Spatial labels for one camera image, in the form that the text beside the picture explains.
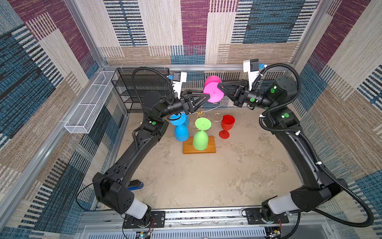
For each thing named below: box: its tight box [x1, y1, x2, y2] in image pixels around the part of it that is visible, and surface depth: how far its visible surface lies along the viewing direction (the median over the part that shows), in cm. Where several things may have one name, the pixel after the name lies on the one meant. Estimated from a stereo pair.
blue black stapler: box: [126, 179, 145, 191], surface depth 83 cm
